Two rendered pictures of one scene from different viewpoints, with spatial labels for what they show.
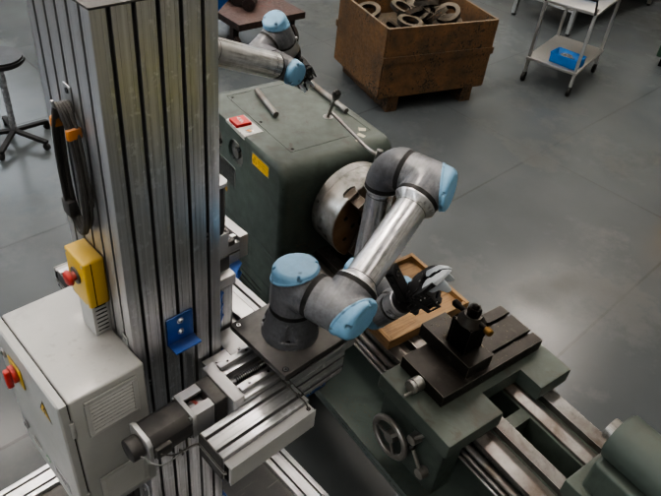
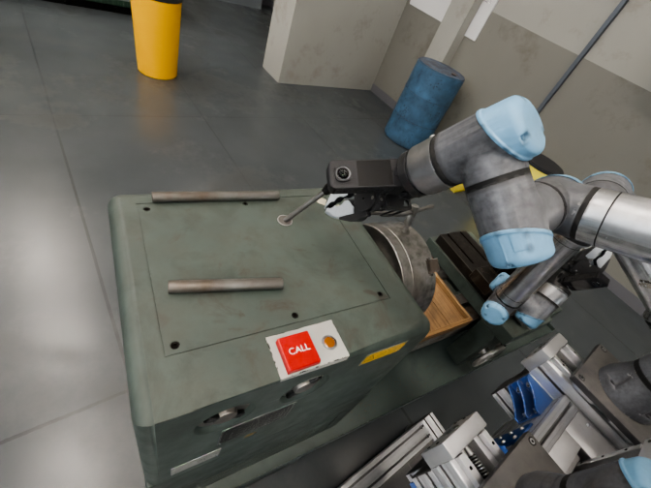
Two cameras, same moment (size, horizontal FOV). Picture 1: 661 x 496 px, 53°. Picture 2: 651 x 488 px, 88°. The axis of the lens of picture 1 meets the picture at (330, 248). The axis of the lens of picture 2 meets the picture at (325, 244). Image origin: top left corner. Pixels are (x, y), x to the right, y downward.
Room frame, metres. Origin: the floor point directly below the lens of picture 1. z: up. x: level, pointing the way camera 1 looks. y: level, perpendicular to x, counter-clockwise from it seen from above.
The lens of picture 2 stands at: (2.12, 0.68, 1.78)
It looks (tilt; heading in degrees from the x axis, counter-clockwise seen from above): 42 degrees down; 267
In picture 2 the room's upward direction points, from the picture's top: 25 degrees clockwise
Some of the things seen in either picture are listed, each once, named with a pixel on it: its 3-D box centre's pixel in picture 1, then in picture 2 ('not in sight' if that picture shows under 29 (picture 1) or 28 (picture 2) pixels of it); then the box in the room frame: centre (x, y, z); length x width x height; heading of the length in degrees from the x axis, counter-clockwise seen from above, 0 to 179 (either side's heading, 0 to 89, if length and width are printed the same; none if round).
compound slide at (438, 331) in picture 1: (454, 343); (496, 277); (1.38, -0.41, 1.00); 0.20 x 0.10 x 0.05; 40
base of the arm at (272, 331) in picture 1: (290, 316); (643, 386); (1.19, 0.08, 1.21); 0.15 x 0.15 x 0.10
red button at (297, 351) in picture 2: (240, 122); (297, 351); (2.07, 0.38, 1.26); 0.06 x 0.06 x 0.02; 40
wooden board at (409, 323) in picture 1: (400, 297); (416, 291); (1.67, -0.26, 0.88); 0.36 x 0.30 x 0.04; 130
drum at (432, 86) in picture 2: not in sight; (421, 105); (1.48, -3.95, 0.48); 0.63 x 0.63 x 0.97
